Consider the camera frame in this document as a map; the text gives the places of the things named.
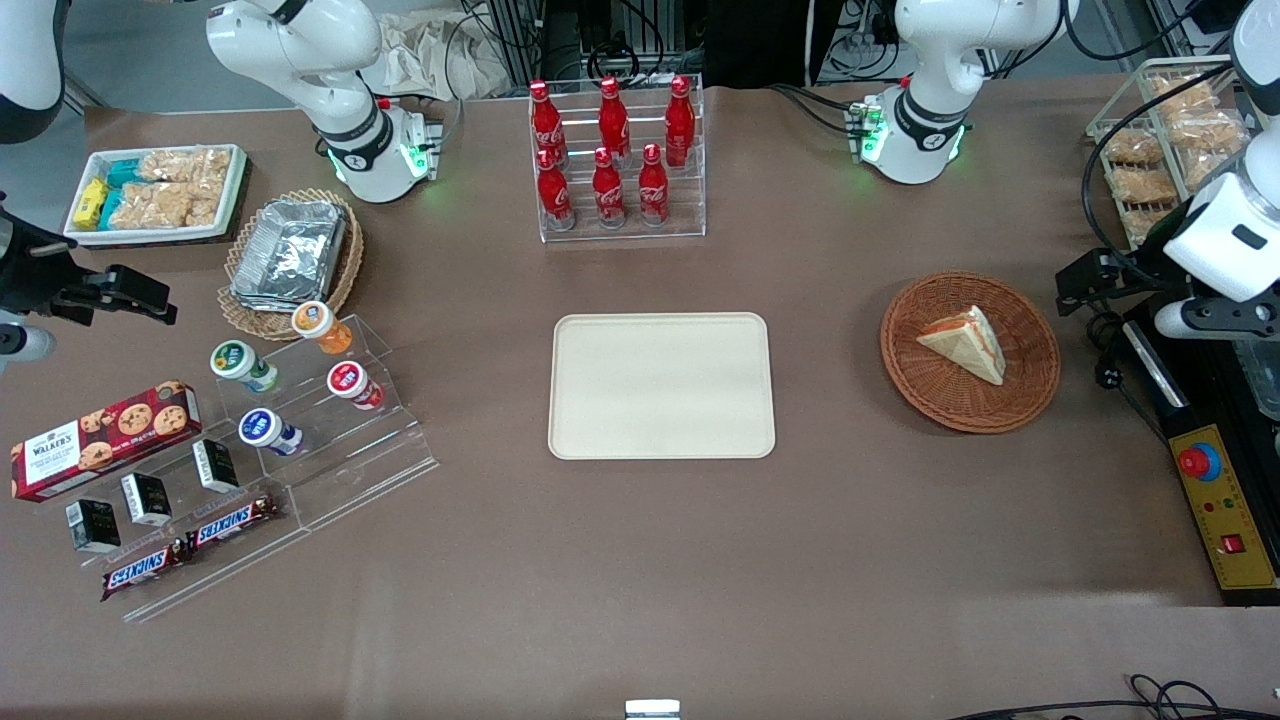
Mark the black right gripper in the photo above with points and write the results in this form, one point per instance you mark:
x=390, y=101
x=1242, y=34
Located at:
x=22, y=272

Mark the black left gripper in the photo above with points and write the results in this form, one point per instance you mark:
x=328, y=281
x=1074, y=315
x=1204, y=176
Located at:
x=1150, y=249

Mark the triangular sandwich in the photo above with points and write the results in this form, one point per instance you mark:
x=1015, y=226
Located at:
x=965, y=345

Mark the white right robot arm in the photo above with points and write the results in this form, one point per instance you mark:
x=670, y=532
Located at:
x=300, y=40

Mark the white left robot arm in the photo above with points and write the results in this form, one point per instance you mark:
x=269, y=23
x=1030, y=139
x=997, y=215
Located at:
x=930, y=40

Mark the white rectangular snack tray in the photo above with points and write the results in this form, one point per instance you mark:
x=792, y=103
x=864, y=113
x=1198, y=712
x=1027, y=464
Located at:
x=235, y=190

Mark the brown wicker basket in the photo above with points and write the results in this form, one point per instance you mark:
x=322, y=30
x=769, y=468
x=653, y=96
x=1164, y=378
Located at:
x=935, y=400

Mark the light woven basket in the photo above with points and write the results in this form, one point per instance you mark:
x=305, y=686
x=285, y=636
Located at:
x=350, y=270

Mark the beige plastic tray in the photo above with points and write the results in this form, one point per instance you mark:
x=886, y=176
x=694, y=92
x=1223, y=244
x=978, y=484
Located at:
x=660, y=385

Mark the bagged fried snack pack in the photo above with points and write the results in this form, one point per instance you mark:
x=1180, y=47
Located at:
x=1208, y=132
x=1142, y=185
x=1132, y=148
x=1200, y=170
x=1185, y=98
x=1145, y=225

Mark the clear rice cracker pack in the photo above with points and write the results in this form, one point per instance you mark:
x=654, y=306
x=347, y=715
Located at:
x=205, y=205
x=185, y=163
x=150, y=205

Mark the teal snack pack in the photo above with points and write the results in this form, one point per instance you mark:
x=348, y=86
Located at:
x=110, y=208
x=122, y=173

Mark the yellow snack pack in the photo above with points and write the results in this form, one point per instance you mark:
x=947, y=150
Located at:
x=90, y=203

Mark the green lid yogurt cup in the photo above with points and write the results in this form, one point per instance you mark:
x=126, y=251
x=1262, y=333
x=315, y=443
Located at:
x=240, y=363

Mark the red Walkers cookie box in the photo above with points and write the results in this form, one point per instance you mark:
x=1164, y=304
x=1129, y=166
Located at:
x=100, y=440

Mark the silver foil container stack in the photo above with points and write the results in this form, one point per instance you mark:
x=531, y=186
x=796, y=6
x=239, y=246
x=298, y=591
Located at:
x=290, y=255

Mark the black equipment base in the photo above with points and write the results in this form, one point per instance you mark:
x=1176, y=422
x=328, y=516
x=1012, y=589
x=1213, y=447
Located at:
x=1215, y=400

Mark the orange lid yogurt cup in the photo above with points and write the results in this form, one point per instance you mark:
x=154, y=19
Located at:
x=320, y=325

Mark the blue lid yogurt cup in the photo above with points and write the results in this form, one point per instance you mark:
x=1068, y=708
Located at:
x=265, y=430

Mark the small black box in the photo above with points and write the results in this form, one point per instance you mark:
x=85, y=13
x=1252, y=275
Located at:
x=93, y=525
x=216, y=465
x=146, y=498

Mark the red lid yogurt cup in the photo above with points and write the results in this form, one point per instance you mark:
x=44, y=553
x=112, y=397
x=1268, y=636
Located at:
x=352, y=383

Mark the Snickers chocolate bar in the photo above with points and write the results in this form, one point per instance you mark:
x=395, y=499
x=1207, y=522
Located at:
x=145, y=570
x=232, y=522

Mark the yellow emergency stop control box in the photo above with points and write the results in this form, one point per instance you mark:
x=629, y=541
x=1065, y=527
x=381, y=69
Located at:
x=1225, y=520

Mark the clear acrylic stepped cup stand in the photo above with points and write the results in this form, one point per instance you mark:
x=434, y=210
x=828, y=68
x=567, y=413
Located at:
x=370, y=460

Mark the clear acrylic stepped snack stand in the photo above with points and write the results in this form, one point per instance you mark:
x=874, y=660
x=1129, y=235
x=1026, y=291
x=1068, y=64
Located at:
x=230, y=570

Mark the crumpled beige cloth bag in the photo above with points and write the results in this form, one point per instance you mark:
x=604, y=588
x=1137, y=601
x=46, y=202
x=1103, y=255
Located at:
x=430, y=55

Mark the clear acrylic bottle rack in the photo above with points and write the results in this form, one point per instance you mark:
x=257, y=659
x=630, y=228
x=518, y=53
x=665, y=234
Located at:
x=690, y=220

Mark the red cola bottle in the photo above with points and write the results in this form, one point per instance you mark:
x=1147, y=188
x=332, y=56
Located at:
x=555, y=195
x=653, y=190
x=613, y=115
x=680, y=120
x=608, y=195
x=546, y=120

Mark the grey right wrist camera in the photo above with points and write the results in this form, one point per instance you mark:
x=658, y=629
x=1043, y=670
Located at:
x=22, y=343

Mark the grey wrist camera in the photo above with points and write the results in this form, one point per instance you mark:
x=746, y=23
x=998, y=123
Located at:
x=1210, y=318
x=22, y=343

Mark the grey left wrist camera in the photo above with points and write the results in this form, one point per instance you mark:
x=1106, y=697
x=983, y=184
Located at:
x=1210, y=318

